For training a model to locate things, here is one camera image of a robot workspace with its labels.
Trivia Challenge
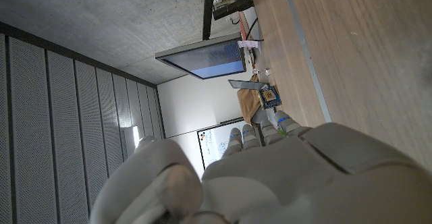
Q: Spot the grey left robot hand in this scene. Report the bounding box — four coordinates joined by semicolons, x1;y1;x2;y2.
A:
89;110;432;224

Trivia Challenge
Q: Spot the whiteboard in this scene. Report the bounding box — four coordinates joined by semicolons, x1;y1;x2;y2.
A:
196;117;252;170

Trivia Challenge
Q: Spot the small blue yellow box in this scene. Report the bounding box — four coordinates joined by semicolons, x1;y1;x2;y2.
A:
259;85;282;110

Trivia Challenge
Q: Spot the brown jacket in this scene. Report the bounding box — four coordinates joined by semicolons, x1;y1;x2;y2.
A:
236;74;263;124

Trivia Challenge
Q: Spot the small clear glass object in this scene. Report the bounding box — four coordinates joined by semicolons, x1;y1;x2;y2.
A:
250;67;272;77

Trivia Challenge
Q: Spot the black computer monitor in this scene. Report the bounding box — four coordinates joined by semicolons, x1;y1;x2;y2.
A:
155;32;248;80

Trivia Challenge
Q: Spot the black monitor cable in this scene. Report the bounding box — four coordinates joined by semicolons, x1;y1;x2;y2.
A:
245;16;265;42

